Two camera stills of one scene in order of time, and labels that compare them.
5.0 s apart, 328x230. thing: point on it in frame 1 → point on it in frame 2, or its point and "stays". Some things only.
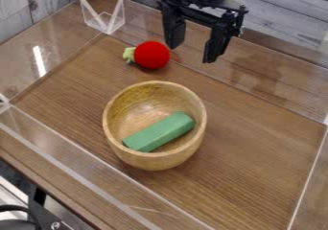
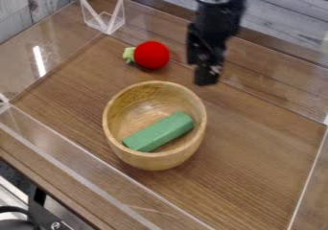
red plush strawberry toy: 148,54 stays
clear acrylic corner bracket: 104,22 stays
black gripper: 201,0 → 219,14
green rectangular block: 159,133 stays
